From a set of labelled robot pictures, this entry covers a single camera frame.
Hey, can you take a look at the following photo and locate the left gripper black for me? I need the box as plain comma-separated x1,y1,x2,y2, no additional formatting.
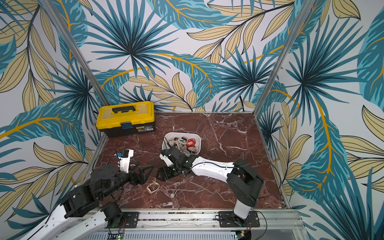
100,162,155,200

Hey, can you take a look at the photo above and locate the cream square-face watch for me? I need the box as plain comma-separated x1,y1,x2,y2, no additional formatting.
177,138,187,150

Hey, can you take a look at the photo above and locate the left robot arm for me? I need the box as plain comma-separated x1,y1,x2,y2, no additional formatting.
22,165,154,240

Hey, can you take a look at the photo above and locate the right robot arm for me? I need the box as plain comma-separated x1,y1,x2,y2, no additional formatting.
157,155,264,221

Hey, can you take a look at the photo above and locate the white plastic storage box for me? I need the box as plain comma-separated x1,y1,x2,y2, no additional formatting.
162,132,202,155

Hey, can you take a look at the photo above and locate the yellow and black toolbox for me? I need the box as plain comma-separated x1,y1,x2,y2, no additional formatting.
97,101,156,138

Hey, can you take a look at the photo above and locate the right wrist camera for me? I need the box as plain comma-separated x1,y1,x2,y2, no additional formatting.
160,149,177,167

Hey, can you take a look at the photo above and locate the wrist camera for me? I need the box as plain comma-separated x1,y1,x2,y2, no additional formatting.
160,149,177,167
117,149,134,173

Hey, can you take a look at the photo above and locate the small silver chain watch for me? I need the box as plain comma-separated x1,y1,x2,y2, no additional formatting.
170,190,178,199

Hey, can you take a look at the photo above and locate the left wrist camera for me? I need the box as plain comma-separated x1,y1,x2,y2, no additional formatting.
117,149,134,173

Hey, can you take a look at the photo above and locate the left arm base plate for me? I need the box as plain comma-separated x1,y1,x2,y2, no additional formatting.
102,212,140,229

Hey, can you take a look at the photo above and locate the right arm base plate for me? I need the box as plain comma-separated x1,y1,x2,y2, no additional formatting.
215,211,260,228

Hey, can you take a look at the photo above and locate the aluminium front rail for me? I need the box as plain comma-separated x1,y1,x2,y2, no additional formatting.
97,209,310,240

